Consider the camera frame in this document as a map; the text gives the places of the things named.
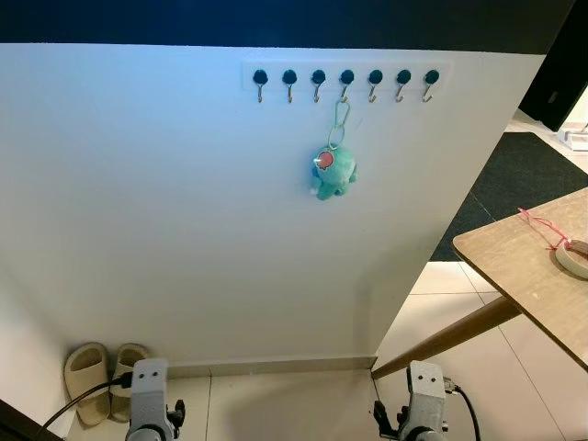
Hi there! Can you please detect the beige slipper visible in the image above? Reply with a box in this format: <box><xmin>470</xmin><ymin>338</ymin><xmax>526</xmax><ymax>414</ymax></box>
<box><xmin>110</xmin><ymin>343</ymin><xmax>153</xmax><ymax>424</ymax></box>
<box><xmin>62</xmin><ymin>343</ymin><xmax>113</xmax><ymax>427</ymax></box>

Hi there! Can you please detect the light wooden table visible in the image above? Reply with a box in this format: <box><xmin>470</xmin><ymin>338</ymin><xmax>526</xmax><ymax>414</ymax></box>
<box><xmin>371</xmin><ymin>188</ymin><xmax>588</xmax><ymax>379</ymax></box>

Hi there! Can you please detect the black floor mat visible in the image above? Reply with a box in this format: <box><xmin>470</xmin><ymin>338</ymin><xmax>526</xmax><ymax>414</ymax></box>
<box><xmin>430</xmin><ymin>131</ymin><xmax>588</xmax><ymax>263</ymax></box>

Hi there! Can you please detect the black cabinet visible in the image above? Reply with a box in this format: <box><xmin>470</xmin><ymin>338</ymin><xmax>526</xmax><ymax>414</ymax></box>
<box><xmin>517</xmin><ymin>0</ymin><xmax>588</xmax><ymax>132</ymax></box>

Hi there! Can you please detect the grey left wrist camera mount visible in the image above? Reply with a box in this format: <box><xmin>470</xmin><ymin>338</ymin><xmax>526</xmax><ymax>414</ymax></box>
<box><xmin>129</xmin><ymin>358</ymin><xmax>173</xmax><ymax>441</ymax></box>

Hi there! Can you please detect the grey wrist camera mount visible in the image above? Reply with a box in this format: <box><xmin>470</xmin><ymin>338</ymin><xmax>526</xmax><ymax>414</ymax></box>
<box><xmin>129</xmin><ymin>358</ymin><xmax>173</xmax><ymax>441</ymax></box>
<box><xmin>407</xmin><ymin>360</ymin><xmax>449</xmax><ymax>441</ymax></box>

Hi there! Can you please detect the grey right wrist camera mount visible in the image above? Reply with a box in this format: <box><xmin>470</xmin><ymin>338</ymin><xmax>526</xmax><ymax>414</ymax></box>
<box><xmin>407</xmin><ymin>360</ymin><xmax>449</xmax><ymax>441</ymax></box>

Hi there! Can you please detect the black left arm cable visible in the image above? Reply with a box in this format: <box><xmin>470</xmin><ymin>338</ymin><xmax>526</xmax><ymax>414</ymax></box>
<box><xmin>39</xmin><ymin>371</ymin><xmax>135</xmax><ymax>433</ymax></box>

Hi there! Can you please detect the pink string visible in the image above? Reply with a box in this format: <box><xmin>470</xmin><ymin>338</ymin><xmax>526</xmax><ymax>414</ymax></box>
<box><xmin>517</xmin><ymin>208</ymin><xmax>572</xmax><ymax>251</ymax></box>

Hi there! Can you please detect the teal plush keychain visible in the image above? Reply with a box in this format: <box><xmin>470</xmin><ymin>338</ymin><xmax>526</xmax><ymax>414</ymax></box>
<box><xmin>311</xmin><ymin>97</ymin><xmax>359</xmax><ymax>202</ymax></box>

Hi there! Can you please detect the white wall hook rail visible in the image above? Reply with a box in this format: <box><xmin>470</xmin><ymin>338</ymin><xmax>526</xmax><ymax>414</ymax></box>
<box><xmin>242</xmin><ymin>61</ymin><xmax>453</xmax><ymax>91</ymax></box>

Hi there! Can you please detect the black round metal wall hook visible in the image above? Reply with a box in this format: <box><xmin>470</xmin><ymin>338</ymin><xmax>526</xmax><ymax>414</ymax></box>
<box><xmin>339</xmin><ymin>69</ymin><xmax>356</xmax><ymax>104</ymax></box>
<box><xmin>396</xmin><ymin>69</ymin><xmax>413</xmax><ymax>104</ymax></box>
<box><xmin>253</xmin><ymin>69</ymin><xmax>269</xmax><ymax>104</ymax></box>
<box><xmin>367</xmin><ymin>69</ymin><xmax>384</xmax><ymax>104</ymax></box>
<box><xmin>311</xmin><ymin>69</ymin><xmax>327</xmax><ymax>104</ymax></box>
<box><xmin>423</xmin><ymin>69</ymin><xmax>441</xmax><ymax>104</ymax></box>
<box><xmin>282</xmin><ymin>69</ymin><xmax>299</xmax><ymax>104</ymax></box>

